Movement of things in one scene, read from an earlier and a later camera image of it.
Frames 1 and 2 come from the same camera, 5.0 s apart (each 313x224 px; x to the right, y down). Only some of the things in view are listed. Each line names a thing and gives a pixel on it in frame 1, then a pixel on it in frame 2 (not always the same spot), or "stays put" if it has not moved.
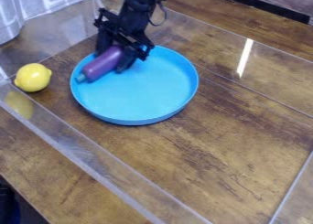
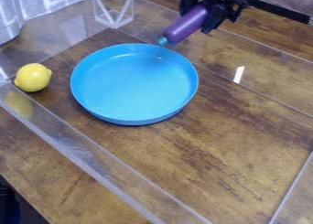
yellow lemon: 32,77 stays put
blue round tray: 144,95 stays put
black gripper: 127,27 → 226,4
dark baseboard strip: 267,7 stays put
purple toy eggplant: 103,65 → 183,26
